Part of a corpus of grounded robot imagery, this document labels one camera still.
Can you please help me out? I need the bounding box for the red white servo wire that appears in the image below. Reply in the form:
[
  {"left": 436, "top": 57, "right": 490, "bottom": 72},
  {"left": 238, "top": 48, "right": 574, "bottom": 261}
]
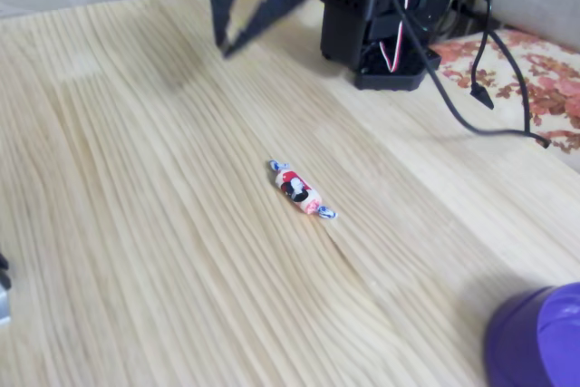
[{"left": 379, "top": 0, "right": 410, "bottom": 73}]

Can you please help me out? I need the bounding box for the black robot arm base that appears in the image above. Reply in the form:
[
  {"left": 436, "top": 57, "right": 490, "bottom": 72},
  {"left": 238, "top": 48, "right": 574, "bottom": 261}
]
[{"left": 319, "top": 0, "right": 463, "bottom": 92}]

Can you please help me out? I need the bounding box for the black cable with loose plug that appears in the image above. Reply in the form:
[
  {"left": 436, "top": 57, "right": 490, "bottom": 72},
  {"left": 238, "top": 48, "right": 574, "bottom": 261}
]
[{"left": 469, "top": 0, "right": 496, "bottom": 111}]

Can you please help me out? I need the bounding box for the thick black power cable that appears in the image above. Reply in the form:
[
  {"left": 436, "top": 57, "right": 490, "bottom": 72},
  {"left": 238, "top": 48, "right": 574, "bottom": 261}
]
[{"left": 487, "top": 26, "right": 536, "bottom": 137}]

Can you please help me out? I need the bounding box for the candy red white wrapper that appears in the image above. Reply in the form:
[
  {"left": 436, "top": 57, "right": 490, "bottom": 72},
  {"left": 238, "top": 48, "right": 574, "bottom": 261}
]
[{"left": 267, "top": 159, "right": 339, "bottom": 221}]

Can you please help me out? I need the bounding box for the long black cable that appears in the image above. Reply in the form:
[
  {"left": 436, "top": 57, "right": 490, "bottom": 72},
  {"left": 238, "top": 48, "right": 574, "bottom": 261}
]
[{"left": 382, "top": 0, "right": 552, "bottom": 149}]

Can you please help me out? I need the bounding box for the floral fabric cover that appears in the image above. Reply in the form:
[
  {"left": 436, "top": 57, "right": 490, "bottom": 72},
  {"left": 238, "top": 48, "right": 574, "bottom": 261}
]
[{"left": 428, "top": 28, "right": 580, "bottom": 155}]

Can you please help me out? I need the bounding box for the purple plastic bowl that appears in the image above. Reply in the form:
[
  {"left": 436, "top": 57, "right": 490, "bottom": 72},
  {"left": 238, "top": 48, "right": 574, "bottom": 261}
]
[{"left": 483, "top": 281, "right": 580, "bottom": 387}]

